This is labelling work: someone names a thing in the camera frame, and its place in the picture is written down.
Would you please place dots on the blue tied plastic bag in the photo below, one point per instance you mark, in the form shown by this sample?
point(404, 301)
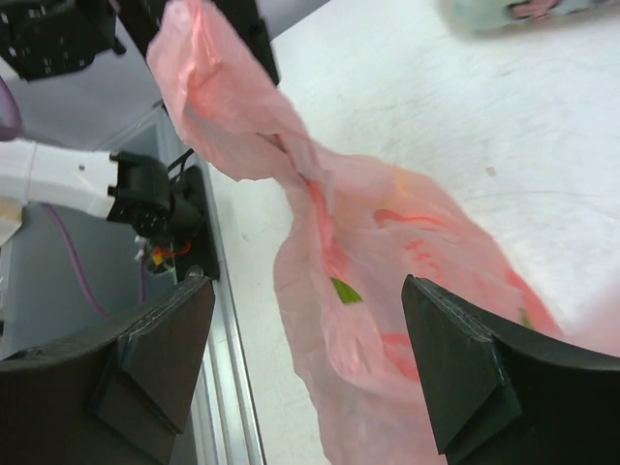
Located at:
point(482, 16)

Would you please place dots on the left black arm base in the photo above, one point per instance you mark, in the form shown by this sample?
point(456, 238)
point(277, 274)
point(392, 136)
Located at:
point(193, 247)

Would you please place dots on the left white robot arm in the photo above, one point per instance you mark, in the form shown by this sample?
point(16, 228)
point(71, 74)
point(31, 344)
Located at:
point(121, 187)

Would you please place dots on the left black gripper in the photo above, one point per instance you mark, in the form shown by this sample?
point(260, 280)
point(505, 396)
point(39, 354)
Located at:
point(46, 39)

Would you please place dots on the aluminium front rail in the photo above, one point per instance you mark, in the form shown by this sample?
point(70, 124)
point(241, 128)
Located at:
point(222, 426)

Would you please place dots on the pink plastic bag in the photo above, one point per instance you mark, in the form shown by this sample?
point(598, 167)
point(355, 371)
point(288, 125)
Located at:
point(360, 228)

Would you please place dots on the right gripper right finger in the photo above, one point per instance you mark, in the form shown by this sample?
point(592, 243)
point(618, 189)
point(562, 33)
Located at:
point(497, 392)

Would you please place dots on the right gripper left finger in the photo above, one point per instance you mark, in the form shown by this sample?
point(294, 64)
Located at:
point(118, 392)

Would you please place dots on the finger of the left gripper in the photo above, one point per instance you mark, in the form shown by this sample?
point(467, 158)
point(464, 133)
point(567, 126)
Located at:
point(250, 26)

